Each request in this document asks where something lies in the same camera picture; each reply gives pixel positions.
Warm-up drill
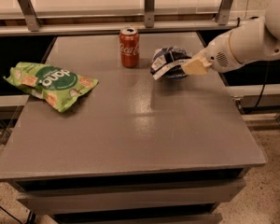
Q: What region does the blue chip bag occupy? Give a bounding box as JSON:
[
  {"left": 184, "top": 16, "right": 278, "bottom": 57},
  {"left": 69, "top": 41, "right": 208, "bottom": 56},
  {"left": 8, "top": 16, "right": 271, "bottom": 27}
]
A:
[{"left": 150, "top": 47, "right": 190, "bottom": 80}]

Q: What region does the metal bracket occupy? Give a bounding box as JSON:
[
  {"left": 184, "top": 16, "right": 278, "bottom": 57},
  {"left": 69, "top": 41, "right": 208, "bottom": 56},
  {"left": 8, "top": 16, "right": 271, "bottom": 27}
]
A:
[
  {"left": 17, "top": 0, "right": 40, "bottom": 32},
  {"left": 144, "top": 0, "right": 155, "bottom": 28},
  {"left": 215, "top": 0, "right": 233, "bottom": 25}
]

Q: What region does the red coke can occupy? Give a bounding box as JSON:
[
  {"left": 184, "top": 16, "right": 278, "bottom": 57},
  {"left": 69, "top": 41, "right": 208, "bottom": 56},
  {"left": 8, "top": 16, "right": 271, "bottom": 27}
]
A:
[{"left": 119, "top": 27, "right": 139, "bottom": 68}]

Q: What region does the black cable floor left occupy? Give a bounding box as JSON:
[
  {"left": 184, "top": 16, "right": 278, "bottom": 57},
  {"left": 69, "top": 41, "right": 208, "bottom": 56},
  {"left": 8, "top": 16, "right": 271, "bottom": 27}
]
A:
[{"left": 0, "top": 205, "right": 22, "bottom": 224}]

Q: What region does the middle metal bracket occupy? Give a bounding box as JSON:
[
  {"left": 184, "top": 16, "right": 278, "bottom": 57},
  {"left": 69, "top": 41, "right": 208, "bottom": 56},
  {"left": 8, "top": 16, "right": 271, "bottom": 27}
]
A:
[{"left": 144, "top": 0, "right": 155, "bottom": 28}]

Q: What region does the grey upper drawer front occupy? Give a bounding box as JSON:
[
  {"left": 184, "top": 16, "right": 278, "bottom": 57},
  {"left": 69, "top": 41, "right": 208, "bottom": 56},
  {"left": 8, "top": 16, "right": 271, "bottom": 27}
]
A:
[{"left": 18, "top": 178, "right": 245, "bottom": 215}]

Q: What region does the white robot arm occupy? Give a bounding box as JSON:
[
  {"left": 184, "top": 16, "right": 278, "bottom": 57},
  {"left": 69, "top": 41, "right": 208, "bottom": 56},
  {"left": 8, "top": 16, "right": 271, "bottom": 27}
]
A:
[{"left": 181, "top": 0, "right": 280, "bottom": 75}]

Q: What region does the green snack bag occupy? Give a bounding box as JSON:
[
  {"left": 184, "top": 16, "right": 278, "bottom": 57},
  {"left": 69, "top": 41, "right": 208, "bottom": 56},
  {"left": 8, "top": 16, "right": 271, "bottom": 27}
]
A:
[{"left": 4, "top": 63, "right": 99, "bottom": 113}]

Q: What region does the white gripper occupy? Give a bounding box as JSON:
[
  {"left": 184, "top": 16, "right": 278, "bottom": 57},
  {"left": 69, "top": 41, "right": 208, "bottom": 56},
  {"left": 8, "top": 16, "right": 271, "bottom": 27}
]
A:
[{"left": 181, "top": 31, "right": 244, "bottom": 75}]

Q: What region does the left metal bracket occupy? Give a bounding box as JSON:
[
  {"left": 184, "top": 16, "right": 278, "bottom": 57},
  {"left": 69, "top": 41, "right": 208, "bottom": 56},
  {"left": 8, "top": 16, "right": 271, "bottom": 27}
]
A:
[{"left": 17, "top": 0, "right": 40, "bottom": 32}]

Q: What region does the right metal bracket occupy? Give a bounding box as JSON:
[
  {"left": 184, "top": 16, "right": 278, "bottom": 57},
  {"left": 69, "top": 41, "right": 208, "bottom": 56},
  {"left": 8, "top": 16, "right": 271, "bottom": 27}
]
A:
[{"left": 215, "top": 0, "right": 233, "bottom": 25}]

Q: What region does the metal rail behind table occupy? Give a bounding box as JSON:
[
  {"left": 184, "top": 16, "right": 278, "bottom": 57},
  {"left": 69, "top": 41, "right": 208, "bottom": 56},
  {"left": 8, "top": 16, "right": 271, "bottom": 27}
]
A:
[{"left": 0, "top": 19, "right": 249, "bottom": 37}]

